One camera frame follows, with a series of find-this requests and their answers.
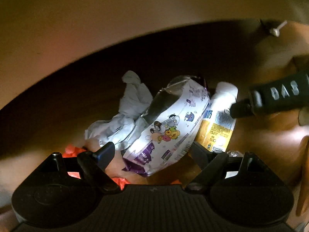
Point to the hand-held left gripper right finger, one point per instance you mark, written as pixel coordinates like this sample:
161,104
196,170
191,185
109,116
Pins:
200,153

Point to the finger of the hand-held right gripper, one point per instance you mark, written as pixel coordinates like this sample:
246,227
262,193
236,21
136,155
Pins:
241,108

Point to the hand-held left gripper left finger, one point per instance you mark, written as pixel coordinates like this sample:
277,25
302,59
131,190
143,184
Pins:
106,153

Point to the white yellow-label bottle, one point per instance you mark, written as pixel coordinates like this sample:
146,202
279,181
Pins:
219,123

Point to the cartoon printed purple snack bag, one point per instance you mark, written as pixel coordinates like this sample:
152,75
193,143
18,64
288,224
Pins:
173,125

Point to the white tissue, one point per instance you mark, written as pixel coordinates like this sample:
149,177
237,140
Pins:
130,101

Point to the clear plastic wrapper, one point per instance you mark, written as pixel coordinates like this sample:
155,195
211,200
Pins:
233,153

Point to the orange red wrapper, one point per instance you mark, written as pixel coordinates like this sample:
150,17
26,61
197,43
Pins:
72,151

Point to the small white peg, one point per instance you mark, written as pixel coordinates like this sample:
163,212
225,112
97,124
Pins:
276,30

